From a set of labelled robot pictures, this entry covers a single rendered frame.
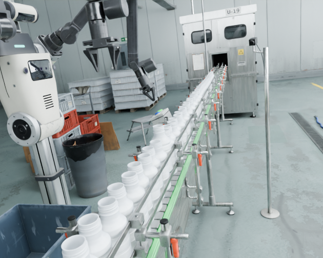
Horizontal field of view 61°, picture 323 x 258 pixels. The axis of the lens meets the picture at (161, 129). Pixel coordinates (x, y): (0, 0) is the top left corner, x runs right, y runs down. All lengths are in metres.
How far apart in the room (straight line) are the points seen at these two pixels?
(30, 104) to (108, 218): 0.83
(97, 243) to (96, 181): 2.64
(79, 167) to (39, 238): 1.90
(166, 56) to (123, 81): 4.04
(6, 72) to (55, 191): 0.58
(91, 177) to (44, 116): 1.87
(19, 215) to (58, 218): 0.16
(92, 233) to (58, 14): 12.96
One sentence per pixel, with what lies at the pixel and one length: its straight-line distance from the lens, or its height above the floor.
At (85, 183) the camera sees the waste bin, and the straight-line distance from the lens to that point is 3.13.
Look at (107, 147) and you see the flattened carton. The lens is 4.69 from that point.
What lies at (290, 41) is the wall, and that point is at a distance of 11.28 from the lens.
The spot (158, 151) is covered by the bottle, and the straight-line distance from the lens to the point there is 0.84.
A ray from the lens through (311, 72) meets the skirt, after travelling 11.46.
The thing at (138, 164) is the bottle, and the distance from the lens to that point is 0.71.
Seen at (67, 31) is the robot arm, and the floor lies 1.58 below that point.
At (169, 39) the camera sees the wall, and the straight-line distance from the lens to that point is 11.36.
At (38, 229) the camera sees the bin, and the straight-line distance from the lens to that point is 1.20.
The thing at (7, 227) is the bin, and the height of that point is 0.90.
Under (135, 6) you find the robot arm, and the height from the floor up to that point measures 1.66.
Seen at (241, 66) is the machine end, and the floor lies 1.03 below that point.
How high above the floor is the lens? 1.42
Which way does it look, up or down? 15 degrees down
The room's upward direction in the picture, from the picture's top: 7 degrees counter-clockwise
